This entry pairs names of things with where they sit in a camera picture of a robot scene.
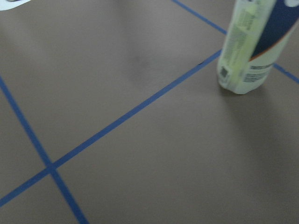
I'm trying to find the clear tennis ball can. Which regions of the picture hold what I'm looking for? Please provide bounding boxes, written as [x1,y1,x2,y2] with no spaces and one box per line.
[217,0,299,95]

